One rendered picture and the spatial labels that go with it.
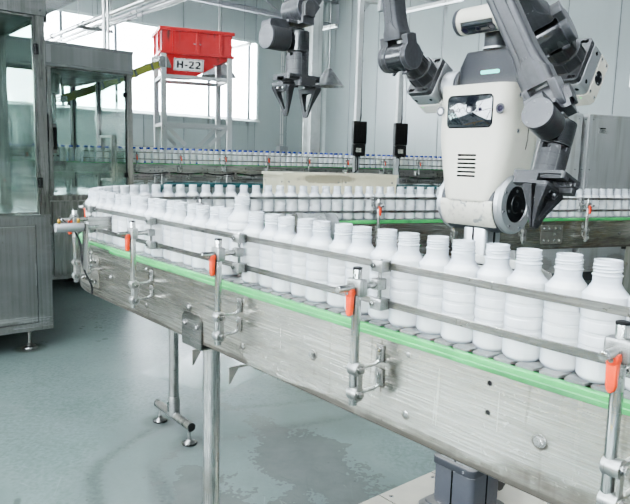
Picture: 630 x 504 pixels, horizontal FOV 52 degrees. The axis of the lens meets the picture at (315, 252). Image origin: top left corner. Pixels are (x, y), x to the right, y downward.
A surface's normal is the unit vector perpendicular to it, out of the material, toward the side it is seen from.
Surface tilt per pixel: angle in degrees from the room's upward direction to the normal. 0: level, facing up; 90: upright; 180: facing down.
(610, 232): 90
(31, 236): 90
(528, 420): 90
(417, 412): 90
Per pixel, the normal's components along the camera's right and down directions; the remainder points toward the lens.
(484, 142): -0.77, 0.07
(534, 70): -0.51, 0.22
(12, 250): 0.64, 0.13
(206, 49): 0.37, 0.13
